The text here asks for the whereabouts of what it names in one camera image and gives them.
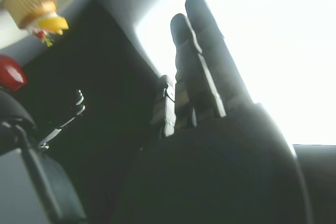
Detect toy cupcake with yellow topping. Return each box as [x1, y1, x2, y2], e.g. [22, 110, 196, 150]
[2, 0, 69, 48]

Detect left robot hand, black palm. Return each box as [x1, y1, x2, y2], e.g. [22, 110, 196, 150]
[0, 0, 313, 224]

